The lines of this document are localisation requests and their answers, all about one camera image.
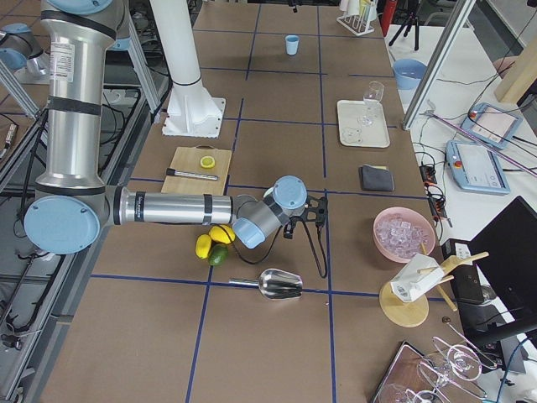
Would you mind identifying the pink bowl with ice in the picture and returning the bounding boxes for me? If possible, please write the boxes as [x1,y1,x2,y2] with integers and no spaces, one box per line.
[373,207,436,263]

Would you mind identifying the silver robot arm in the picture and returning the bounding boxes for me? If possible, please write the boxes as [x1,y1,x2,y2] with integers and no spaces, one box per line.
[23,1,328,254]
[1,23,50,85]

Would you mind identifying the aluminium frame post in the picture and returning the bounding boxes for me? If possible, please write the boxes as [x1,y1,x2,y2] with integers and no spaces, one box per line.
[402,0,476,130]

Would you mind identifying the blue teach pendant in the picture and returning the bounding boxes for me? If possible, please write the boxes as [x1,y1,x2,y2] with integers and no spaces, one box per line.
[446,140,510,195]
[461,102,522,149]

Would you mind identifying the grey folded cloth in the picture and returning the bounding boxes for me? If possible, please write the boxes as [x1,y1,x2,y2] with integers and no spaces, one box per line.
[358,165,394,191]

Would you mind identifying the green lime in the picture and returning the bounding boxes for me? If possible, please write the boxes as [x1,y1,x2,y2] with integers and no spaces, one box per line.
[207,243,229,266]

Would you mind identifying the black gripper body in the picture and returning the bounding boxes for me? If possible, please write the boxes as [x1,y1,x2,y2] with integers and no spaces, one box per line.
[283,196,328,238]

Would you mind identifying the blue teach pendant far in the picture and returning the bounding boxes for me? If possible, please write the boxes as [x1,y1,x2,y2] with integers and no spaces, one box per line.
[461,102,522,149]

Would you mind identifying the cream bear tray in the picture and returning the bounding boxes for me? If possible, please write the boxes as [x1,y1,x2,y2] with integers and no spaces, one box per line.
[336,100,390,149]

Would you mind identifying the black camera tripod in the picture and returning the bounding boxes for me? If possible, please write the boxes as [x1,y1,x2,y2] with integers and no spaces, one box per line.
[388,0,420,51]

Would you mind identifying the light blue plastic cup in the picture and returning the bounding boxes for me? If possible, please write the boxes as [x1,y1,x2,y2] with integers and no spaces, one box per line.
[284,34,300,55]

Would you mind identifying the blue teach pendant near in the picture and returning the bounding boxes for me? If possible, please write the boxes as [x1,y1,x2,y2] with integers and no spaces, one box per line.
[446,140,510,195]

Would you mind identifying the wooden cutting board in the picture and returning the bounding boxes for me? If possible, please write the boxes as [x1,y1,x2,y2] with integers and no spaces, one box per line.
[161,146,232,196]

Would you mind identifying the upside-down wine glasses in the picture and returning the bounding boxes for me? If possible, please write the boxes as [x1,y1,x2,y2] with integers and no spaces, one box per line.
[375,334,500,403]

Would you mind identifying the wooden paper towel stand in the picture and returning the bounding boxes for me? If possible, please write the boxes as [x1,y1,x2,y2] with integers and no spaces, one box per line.
[379,252,489,327]

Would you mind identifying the yellow lemon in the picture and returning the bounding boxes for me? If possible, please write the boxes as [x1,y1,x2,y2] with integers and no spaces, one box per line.
[209,225,236,244]
[195,234,212,259]

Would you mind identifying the steel ice scoop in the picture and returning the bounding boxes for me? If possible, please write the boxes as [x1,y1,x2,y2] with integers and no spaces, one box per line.
[228,268,303,300]

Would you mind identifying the black laptop monitor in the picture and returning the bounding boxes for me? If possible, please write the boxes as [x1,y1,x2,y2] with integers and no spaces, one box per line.
[469,196,536,347]

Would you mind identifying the yellow lemon upper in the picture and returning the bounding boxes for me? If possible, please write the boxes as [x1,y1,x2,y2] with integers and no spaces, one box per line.
[209,225,236,244]

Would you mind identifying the blue plastic tub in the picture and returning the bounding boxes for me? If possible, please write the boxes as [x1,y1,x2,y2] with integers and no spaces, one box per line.
[393,59,427,90]

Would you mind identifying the clear wine glass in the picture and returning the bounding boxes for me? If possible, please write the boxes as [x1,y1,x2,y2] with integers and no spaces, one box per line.
[359,81,384,127]

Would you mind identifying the steel knife handle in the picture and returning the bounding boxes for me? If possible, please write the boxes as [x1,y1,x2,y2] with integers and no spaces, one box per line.
[165,168,219,181]

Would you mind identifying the yellow lemon left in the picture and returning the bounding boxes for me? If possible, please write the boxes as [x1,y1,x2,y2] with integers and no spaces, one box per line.
[195,234,212,259]

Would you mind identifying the white wire rack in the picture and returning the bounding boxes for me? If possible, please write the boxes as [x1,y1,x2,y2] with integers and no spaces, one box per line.
[336,0,377,37]

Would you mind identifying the lemon half slice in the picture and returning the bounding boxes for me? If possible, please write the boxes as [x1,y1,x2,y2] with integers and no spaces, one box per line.
[200,155,216,170]

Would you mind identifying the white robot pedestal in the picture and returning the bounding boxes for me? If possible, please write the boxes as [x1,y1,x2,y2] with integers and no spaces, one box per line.
[150,0,226,139]

